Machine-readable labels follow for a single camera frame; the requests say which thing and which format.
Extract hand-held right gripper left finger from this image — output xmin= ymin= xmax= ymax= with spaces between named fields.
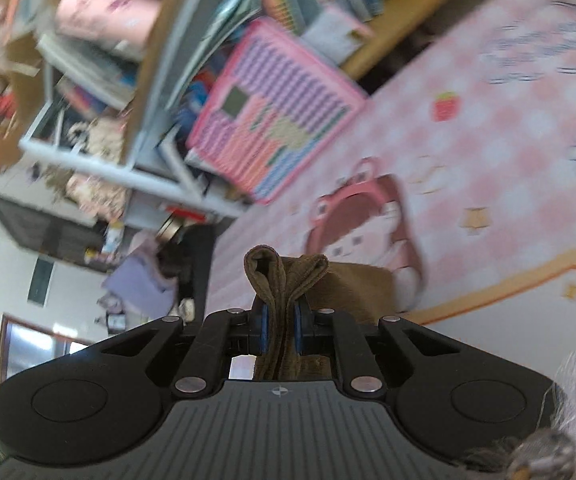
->
xmin=102 ymin=296 xmax=269 ymax=399

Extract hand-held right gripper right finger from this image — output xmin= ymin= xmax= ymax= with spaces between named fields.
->
xmin=293 ymin=296 xmax=461 ymax=400

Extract brown corduroy garment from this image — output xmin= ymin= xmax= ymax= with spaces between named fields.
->
xmin=244 ymin=245 xmax=399 ymax=382

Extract purple cloth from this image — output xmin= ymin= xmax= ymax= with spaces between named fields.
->
xmin=102 ymin=239 xmax=179 ymax=312

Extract pink striped toy board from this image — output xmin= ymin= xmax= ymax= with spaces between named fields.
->
xmin=185 ymin=17 xmax=369 ymax=206

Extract dark cabinet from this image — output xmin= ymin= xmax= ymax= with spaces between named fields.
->
xmin=0 ymin=189 xmax=109 ymax=272

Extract pink checkered desk mat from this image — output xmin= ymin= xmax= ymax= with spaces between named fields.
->
xmin=208 ymin=0 xmax=576 ymax=376

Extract stack of magazines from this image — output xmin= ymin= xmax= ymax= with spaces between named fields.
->
xmin=38 ymin=35 xmax=139 ymax=111

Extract wooden bookshelf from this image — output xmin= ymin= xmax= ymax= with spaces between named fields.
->
xmin=340 ymin=0 xmax=494 ymax=81

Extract pink box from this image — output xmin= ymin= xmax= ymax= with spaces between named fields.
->
xmin=55 ymin=0 xmax=165 ymax=59

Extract grey metal shelf frame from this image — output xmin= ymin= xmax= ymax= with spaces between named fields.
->
xmin=18 ymin=0 xmax=251 ymax=217

